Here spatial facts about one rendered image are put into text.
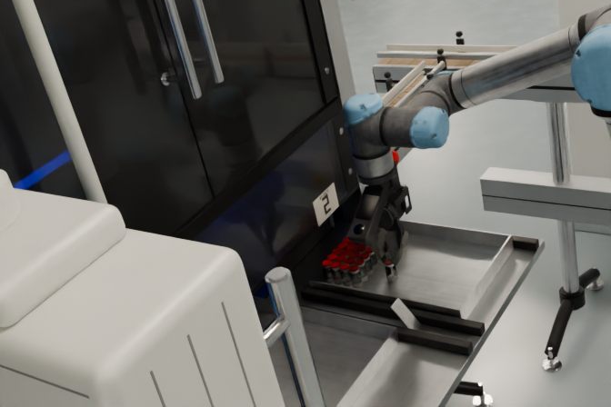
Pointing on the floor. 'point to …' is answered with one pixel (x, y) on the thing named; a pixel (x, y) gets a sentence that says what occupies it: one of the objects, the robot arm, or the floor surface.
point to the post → (335, 37)
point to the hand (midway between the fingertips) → (387, 261)
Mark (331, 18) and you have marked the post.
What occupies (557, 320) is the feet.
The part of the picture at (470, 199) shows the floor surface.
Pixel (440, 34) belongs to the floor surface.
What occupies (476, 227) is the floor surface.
